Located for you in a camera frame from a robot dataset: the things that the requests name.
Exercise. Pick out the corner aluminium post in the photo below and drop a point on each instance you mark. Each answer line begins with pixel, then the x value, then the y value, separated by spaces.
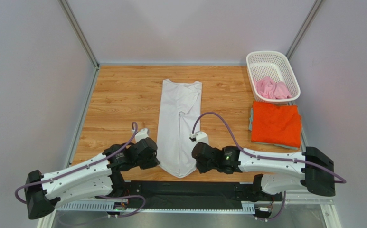
pixel 304 27
pixel 65 5

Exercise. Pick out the white plastic laundry basket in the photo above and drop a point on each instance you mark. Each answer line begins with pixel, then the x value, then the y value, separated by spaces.
pixel 276 66

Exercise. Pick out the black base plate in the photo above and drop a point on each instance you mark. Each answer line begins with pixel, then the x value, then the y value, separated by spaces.
pixel 196 195

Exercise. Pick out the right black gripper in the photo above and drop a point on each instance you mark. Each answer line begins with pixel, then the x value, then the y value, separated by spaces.
pixel 199 156

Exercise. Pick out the white t shirt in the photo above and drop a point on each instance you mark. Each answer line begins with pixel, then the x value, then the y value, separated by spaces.
pixel 180 106

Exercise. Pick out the pink t shirt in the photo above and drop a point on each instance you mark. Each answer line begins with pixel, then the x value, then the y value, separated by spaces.
pixel 268 88

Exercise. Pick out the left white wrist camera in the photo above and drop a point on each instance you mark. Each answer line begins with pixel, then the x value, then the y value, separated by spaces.
pixel 140 134

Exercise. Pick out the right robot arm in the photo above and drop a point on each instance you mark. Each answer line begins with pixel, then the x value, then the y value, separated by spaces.
pixel 278 172

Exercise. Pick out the left corner aluminium post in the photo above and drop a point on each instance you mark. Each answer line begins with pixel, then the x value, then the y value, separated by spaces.
pixel 65 5

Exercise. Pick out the right corner aluminium post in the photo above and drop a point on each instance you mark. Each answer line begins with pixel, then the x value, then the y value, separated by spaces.
pixel 304 27

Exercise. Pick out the folded orange t shirt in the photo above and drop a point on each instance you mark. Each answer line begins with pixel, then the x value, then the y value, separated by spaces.
pixel 278 125

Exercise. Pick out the aluminium frame rail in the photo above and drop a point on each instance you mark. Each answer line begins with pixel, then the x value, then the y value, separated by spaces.
pixel 292 197

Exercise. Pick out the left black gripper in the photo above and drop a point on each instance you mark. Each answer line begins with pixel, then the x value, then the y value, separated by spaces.
pixel 154 161

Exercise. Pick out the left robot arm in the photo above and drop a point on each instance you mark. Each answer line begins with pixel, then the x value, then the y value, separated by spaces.
pixel 100 176

